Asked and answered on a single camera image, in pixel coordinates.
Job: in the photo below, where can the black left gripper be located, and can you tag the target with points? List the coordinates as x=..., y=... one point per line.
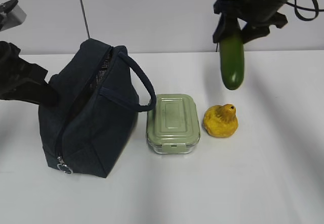
x=24, y=81

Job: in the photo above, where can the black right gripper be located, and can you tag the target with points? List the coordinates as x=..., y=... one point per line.
x=259, y=15

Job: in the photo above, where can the green cucumber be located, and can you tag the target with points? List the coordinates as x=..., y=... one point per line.
x=232, y=61

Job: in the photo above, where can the dark blue fabric bag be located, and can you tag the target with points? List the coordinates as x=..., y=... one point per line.
x=102, y=90

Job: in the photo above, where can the yellow squash toy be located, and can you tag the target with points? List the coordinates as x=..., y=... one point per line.
x=220, y=121

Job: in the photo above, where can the green lid glass container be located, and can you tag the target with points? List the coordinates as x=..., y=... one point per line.
x=173, y=126

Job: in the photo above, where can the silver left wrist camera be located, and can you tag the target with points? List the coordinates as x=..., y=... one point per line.
x=11, y=15

